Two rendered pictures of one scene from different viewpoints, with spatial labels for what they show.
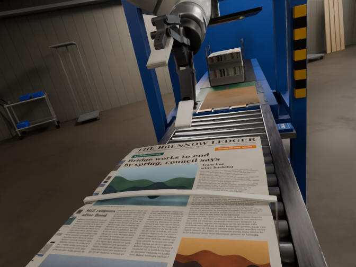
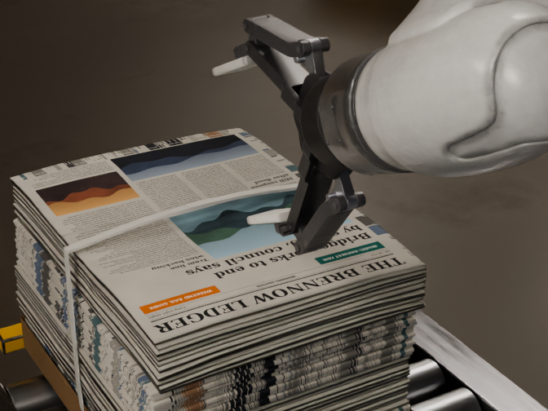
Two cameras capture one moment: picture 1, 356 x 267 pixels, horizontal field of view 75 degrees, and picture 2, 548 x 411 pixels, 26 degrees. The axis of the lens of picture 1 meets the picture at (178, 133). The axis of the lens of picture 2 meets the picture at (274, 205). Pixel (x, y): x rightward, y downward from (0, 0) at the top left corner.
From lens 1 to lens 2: 131 cm
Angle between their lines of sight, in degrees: 112
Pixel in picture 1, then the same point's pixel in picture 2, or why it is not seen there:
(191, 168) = (219, 251)
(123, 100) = not seen: outside the picture
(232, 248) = (84, 204)
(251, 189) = (103, 254)
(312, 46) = not seen: outside the picture
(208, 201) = (147, 230)
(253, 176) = (110, 266)
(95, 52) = not seen: outside the picture
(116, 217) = (238, 185)
